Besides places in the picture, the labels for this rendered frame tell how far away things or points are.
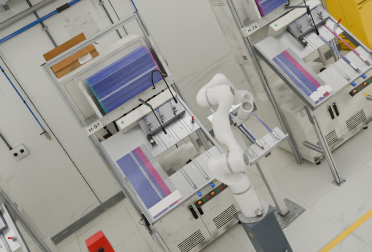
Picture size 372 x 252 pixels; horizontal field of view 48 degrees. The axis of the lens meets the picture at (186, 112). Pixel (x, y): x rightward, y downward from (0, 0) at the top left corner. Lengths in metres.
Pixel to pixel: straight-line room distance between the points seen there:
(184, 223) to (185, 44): 2.19
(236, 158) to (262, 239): 0.54
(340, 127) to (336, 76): 0.62
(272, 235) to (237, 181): 0.41
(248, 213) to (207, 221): 1.00
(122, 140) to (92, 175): 1.71
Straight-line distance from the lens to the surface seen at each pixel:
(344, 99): 3.85
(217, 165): 2.29
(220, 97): 2.33
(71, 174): 4.72
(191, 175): 2.95
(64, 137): 4.59
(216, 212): 3.43
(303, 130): 3.64
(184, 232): 3.39
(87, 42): 3.02
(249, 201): 2.42
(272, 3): 3.49
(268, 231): 2.54
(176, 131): 3.08
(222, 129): 2.31
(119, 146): 3.09
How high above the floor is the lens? 2.23
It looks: 21 degrees down
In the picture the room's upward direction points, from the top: 28 degrees counter-clockwise
